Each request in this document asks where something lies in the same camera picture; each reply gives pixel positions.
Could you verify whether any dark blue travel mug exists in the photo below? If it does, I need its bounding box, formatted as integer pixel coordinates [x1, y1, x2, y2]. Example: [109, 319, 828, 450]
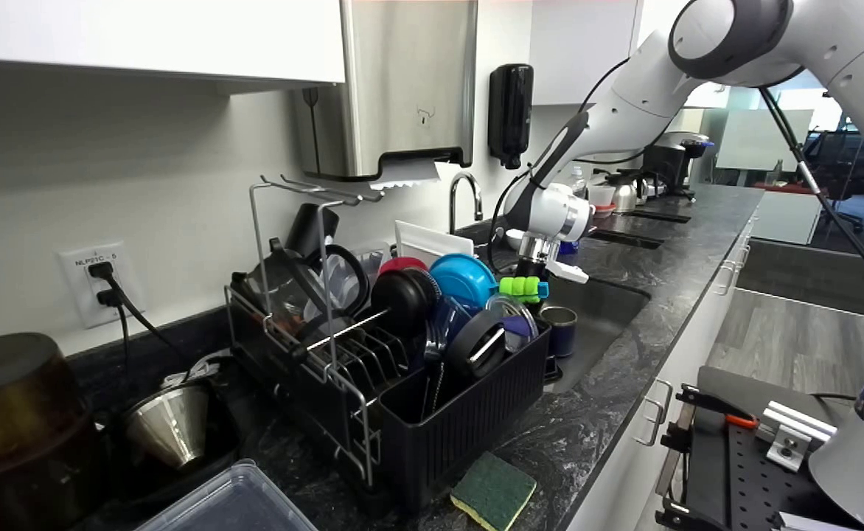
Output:
[539, 304, 579, 360]

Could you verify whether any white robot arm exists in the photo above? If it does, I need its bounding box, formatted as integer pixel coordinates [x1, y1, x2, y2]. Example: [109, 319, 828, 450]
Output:
[508, 0, 864, 525]

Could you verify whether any blue lid in rack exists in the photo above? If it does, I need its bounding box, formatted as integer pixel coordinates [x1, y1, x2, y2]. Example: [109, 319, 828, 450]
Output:
[431, 254, 498, 310]

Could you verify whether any red lid in rack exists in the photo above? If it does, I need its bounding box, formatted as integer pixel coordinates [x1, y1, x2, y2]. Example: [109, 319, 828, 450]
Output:
[378, 255, 427, 276]

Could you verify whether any clear plastic container lid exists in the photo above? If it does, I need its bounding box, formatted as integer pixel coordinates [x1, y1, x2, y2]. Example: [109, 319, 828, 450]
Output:
[137, 460, 319, 531]

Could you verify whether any chrome sink faucet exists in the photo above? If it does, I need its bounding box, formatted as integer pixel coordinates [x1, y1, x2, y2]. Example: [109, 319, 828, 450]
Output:
[445, 170, 486, 236]

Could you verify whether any black dish drying rack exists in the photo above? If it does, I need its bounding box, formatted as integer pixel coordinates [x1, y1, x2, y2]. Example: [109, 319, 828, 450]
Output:
[222, 173, 558, 512]

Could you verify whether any steel paper towel dispenser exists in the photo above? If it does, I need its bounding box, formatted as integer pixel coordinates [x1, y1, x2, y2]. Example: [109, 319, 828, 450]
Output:
[294, 0, 477, 179]

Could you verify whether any green yellow sponge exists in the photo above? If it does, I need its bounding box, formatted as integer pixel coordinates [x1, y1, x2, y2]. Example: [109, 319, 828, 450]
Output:
[451, 450, 536, 531]

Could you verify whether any steel coffee maker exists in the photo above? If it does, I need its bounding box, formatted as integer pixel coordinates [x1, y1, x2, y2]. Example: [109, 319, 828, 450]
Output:
[639, 128, 710, 198]

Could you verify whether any white upper cabinet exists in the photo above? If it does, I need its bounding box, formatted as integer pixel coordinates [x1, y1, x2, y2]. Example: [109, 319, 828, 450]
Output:
[0, 0, 344, 86]

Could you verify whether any steel funnel strainer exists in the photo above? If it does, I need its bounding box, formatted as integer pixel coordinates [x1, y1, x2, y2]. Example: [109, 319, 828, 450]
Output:
[128, 382, 209, 468]

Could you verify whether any black perforated tool cart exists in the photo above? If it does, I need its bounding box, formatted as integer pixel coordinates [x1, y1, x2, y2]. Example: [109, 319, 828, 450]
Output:
[654, 364, 860, 531]

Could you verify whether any dark brown round pot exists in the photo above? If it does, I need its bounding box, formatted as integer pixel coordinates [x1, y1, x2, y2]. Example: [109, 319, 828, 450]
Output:
[0, 332, 109, 531]

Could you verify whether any black wall soap dispenser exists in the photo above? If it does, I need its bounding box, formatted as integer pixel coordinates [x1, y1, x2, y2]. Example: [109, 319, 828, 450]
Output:
[486, 62, 535, 168]

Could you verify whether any black power plug cord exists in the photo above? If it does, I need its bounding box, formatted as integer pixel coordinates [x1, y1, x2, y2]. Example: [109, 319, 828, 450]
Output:
[85, 258, 191, 363]

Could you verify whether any white wall outlet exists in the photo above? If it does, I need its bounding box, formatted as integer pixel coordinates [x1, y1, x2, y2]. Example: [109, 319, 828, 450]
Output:
[55, 242, 123, 328]

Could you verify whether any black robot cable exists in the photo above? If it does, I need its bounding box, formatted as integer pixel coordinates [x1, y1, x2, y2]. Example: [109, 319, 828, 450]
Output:
[754, 86, 864, 328]

